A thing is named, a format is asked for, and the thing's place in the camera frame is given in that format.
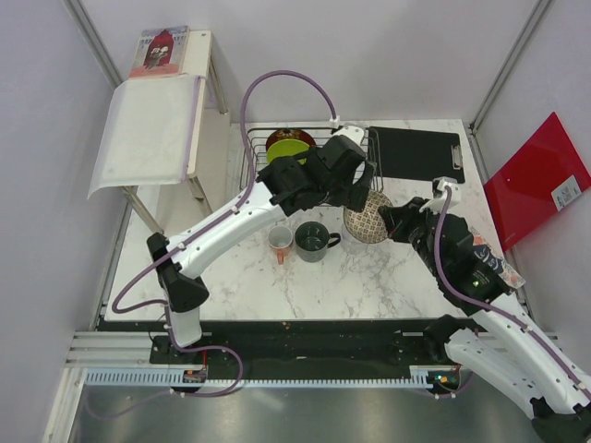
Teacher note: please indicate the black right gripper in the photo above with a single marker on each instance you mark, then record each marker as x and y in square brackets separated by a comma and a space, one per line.
[399, 218]

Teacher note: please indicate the orange pink mug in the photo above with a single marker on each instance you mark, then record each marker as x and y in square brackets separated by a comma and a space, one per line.
[280, 239]

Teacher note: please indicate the black clipboard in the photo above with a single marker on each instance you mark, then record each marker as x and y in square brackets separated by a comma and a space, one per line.
[417, 154]

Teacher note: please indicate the red plastic folder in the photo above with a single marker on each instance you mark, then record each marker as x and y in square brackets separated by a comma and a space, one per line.
[543, 177]

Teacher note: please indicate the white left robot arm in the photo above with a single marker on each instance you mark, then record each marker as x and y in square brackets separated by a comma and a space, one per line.
[181, 259]

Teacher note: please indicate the dark red patterned bowl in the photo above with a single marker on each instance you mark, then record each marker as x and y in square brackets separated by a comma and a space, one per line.
[289, 133]

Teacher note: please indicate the black wire dish rack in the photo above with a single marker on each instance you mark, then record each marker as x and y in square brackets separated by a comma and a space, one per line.
[284, 179]

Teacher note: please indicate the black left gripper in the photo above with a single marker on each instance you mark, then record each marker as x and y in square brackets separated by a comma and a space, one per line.
[352, 195]

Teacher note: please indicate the red cover book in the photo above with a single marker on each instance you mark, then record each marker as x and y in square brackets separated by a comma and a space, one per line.
[160, 53]

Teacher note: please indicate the grey mug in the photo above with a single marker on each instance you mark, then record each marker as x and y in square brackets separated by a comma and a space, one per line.
[313, 240]

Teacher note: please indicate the Little Women book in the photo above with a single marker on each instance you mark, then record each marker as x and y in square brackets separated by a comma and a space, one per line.
[483, 250]

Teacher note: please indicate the white translucent mat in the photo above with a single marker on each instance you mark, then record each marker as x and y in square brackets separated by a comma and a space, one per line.
[148, 133]

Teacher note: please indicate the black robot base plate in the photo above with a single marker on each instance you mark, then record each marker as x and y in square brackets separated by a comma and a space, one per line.
[307, 348]

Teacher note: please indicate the lime green plate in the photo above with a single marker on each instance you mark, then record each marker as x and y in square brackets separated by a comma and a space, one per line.
[286, 148]

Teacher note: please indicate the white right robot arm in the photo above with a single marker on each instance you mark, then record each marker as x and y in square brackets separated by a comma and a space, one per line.
[533, 372]

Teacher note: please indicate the white side shelf table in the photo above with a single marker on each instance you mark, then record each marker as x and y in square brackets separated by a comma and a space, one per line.
[172, 208]

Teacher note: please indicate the white slotted cable duct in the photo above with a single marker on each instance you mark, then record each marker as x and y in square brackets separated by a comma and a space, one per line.
[417, 378]

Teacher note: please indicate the red patterned white bowl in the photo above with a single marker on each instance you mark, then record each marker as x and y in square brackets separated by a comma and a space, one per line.
[367, 226]

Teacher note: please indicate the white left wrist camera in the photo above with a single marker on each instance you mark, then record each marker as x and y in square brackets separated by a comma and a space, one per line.
[353, 132]

